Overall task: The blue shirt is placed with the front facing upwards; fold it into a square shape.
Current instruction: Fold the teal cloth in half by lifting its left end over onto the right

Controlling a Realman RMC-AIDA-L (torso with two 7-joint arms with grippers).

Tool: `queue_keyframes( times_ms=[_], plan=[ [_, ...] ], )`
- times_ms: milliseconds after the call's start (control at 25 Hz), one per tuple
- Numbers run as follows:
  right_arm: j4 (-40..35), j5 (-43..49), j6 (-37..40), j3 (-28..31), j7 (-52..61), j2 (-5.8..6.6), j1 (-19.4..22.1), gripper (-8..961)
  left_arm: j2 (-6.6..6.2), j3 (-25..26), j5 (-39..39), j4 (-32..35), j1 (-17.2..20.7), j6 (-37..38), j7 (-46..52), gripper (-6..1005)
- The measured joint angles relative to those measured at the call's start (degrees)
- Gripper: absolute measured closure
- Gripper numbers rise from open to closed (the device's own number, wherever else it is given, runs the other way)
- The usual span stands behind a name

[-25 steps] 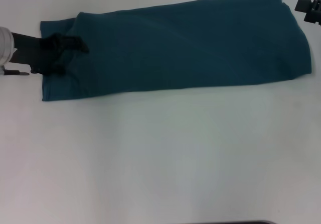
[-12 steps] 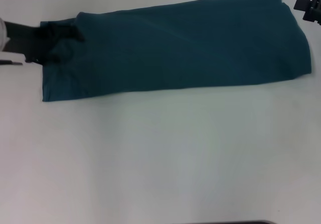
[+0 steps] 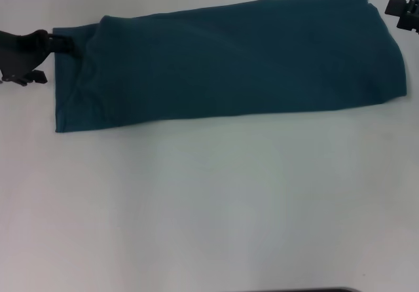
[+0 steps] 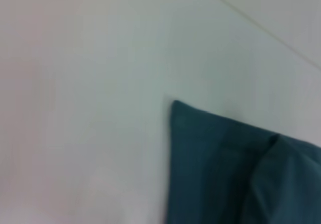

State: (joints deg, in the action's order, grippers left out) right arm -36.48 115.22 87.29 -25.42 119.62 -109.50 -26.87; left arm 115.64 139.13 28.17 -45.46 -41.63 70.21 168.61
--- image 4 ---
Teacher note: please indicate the teal FREE! print t-shirt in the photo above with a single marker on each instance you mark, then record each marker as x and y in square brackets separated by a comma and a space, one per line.
[225, 171]

